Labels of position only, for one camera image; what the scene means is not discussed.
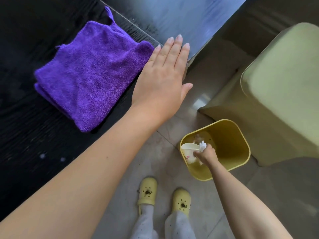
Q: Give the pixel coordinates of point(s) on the person's left hand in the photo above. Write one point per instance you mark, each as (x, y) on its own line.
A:
(159, 84)

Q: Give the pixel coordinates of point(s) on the person's right hand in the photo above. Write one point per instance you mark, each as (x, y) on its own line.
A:
(206, 154)

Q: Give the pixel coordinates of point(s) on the person's left middle finger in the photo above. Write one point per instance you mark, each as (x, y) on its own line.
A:
(174, 49)

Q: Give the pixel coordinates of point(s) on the person's left little finger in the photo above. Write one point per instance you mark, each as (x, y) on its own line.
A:
(154, 53)

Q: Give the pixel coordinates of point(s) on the person's right fingers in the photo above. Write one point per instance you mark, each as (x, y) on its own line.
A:
(199, 154)

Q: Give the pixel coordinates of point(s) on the person's left thumb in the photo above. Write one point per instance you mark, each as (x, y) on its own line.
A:
(187, 87)

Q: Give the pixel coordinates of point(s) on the white tissue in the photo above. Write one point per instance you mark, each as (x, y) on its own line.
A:
(202, 145)

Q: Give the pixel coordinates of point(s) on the white paper cup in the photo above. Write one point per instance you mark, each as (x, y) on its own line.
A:
(189, 150)

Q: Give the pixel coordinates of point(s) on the person's left forearm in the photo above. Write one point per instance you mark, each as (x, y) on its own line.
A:
(74, 181)

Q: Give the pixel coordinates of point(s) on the person's right forearm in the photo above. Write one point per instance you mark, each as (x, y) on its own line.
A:
(239, 204)

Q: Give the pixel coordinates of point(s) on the yellow waste bin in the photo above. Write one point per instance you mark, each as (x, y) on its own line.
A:
(224, 144)

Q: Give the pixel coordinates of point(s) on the glass table top panel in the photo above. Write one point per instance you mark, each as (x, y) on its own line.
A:
(179, 19)

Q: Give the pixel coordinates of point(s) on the yellow clog shoe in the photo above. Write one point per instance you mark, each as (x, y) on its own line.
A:
(181, 202)
(147, 191)

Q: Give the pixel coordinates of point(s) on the purple microfibre cloth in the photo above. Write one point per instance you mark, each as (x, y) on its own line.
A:
(92, 77)

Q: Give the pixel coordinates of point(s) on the white dotted trousers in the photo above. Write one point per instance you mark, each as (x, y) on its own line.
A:
(162, 225)

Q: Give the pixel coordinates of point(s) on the pale green plastic stool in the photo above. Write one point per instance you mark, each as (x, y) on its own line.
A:
(274, 97)

